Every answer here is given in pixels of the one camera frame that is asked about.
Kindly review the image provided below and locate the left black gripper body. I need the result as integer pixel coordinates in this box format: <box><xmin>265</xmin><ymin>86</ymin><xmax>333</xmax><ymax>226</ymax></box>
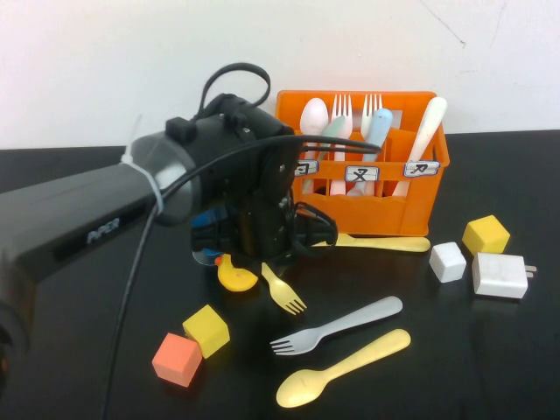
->
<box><xmin>190</xmin><ymin>192</ymin><xmax>301</xmax><ymax>263</ymax></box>

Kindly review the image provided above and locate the yellow plastic fork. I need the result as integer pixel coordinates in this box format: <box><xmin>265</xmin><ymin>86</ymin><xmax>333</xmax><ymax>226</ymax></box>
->
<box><xmin>261</xmin><ymin>262</ymin><xmax>308</xmax><ymax>315</ymax></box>

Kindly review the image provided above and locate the grey plastic fork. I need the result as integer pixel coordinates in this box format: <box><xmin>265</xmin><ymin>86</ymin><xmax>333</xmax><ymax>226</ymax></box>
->
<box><xmin>269</xmin><ymin>296</ymin><xmax>403</xmax><ymax>356</ymax></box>

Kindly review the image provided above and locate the orange plastic cutlery holder crate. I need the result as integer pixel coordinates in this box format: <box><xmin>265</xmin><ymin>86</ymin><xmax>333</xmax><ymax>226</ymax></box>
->
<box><xmin>275</xmin><ymin>90</ymin><xmax>451</xmax><ymax>237</ymax></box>

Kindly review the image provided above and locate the yellow round duck toy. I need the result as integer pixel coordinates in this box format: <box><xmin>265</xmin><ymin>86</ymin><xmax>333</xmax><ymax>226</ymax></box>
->
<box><xmin>214</xmin><ymin>255</ymin><xmax>259</xmax><ymax>292</ymax></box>

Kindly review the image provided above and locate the blue cup with white paper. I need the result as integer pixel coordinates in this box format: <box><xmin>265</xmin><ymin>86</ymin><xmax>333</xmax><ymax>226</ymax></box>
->
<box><xmin>191</xmin><ymin>208</ymin><xmax>228</xmax><ymax>266</ymax></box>

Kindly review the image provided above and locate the white paper label spoon character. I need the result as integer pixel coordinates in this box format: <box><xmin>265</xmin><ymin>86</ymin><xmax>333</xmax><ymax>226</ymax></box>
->
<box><xmin>293</xmin><ymin>160</ymin><xmax>321</xmax><ymax>178</ymax></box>

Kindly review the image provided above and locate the yellow foam cube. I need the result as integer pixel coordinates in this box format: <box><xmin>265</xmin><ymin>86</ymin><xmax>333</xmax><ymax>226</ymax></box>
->
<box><xmin>462</xmin><ymin>214</ymin><xmax>511</xmax><ymax>256</ymax></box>
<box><xmin>182</xmin><ymin>304</ymin><xmax>231</xmax><ymax>359</ymax></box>

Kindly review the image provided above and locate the pale pink plastic fork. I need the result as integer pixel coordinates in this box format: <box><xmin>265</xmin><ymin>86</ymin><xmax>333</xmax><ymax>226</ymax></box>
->
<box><xmin>330</xmin><ymin>94</ymin><xmax>354</xmax><ymax>196</ymax></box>

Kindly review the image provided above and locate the yellow plastic knife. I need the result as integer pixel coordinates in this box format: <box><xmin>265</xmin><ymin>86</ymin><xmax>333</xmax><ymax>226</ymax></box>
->
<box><xmin>314</xmin><ymin>233</ymin><xmax>431</xmax><ymax>254</ymax></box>

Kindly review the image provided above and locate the white paper label fork character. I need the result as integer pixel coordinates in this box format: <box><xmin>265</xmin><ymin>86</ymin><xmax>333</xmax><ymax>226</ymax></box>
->
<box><xmin>345</xmin><ymin>164</ymin><xmax>380</xmax><ymax>183</ymax></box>

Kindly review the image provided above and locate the orange foam cube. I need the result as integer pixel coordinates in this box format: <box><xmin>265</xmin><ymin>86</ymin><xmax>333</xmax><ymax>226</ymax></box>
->
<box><xmin>152</xmin><ymin>332</ymin><xmax>204</xmax><ymax>388</ymax></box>

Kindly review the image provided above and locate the pale pink plastic spoon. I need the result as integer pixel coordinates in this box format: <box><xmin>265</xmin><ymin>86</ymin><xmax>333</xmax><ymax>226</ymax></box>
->
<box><xmin>299</xmin><ymin>97</ymin><xmax>330</xmax><ymax>193</ymax></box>

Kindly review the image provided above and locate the yellow plastic spoon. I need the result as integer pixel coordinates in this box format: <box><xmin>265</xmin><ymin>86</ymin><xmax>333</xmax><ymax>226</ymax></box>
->
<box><xmin>276</xmin><ymin>328</ymin><xmax>412</xmax><ymax>409</ymax></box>

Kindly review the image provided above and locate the white zip tie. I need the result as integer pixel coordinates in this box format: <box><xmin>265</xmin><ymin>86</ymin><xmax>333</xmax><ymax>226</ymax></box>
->
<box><xmin>120</xmin><ymin>115</ymin><xmax>165</xmax><ymax>215</ymax></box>

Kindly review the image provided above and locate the cream white plastic fork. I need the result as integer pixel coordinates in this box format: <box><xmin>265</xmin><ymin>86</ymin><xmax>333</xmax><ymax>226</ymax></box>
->
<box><xmin>360</xmin><ymin>94</ymin><xmax>383</xmax><ymax>135</ymax></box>

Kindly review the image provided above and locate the white foam cube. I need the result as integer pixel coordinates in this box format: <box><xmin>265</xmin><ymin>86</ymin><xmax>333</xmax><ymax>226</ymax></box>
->
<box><xmin>429</xmin><ymin>241</ymin><xmax>467</xmax><ymax>284</ymax></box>

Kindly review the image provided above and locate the white paper label knife character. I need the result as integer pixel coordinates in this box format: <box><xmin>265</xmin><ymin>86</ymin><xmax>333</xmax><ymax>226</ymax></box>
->
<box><xmin>402</xmin><ymin>160</ymin><xmax>441</xmax><ymax>179</ymax></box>

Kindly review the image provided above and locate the white plastic knife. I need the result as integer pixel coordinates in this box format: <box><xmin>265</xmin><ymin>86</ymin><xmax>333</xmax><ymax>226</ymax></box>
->
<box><xmin>392</xmin><ymin>96</ymin><xmax>448</xmax><ymax>197</ymax></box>

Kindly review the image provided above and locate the white charger plug adapter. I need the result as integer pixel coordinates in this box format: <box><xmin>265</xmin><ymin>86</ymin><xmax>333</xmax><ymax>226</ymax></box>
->
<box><xmin>471</xmin><ymin>252</ymin><xmax>537</xmax><ymax>299</ymax></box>

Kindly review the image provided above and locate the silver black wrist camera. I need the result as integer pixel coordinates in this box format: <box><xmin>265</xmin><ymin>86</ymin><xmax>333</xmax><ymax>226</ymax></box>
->
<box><xmin>297</xmin><ymin>207</ymin><xmax>339</xmax><ymax>253</ymax></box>

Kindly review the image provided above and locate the thin black wire loop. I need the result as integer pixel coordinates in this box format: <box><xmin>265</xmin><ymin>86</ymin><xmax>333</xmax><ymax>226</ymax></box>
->
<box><xmin>291</xmin><ymin>199</ymin><xmax>339</xmax><ymax>257</ymax></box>

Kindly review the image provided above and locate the mint green plastic cutlery handle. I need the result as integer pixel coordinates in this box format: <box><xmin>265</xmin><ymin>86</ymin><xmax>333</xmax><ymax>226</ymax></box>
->
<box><xmin>320</xmin><ymin>115</ymin><xmax>347</xmax><ymax>164</ymax></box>

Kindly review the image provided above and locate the black cable clip block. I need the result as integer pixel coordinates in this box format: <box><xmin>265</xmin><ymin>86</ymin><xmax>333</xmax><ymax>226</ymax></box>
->
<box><xmin>164</xmin><ymin>116</ymin><xmax>196</xmax><ymax>142</ymax></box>

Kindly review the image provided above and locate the light blue plastic cutlery handle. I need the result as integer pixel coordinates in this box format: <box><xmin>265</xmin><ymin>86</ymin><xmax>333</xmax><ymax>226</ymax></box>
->
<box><xmin>347</xmin><ymin>108</ymin><xmax>394</xmax><ymax>197</ymax></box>

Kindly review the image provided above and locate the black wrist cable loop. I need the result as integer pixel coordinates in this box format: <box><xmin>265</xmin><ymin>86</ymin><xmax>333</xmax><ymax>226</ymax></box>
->
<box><xmin>199</xmin><ymin>63</ymin><xmax>271</xmax><ymax>122</ymax></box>

